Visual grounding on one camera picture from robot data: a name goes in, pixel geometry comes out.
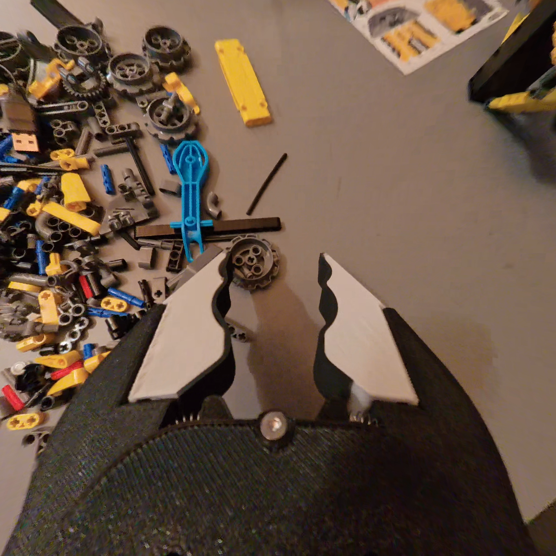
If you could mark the small yellow curved piece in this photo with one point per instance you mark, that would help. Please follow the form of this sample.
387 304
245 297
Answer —
182 91

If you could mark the dark gray lever piece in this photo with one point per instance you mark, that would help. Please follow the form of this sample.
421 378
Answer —
56 13

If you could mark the printed sticker sheet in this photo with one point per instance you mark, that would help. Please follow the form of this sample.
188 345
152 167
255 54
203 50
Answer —
417 30

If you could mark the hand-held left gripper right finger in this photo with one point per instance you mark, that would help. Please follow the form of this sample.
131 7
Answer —
365 343

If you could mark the long black beam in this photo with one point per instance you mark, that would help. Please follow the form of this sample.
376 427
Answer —
252 225

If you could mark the yellow toy vehicle model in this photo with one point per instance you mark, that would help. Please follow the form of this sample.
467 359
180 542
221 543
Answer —
512 74

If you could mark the pile of small building parts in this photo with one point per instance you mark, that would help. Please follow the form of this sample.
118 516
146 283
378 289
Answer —
65 226

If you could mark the long yellow ribbed panel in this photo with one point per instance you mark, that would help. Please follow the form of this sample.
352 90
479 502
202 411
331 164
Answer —
242 80

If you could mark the thin black rod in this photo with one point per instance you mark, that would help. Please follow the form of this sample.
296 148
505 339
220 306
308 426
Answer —
267 183

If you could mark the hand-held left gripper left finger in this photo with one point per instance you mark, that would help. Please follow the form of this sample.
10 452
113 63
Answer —
182 343

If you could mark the dark gray toy wheel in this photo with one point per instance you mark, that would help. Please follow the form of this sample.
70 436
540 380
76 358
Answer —
8 52
129 74
166 45
171 119
79 41
254 267

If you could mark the blue brick separator tool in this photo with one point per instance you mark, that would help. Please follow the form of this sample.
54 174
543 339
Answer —
190 191

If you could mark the thick gray bent beam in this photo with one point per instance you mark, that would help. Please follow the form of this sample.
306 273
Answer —
204 263

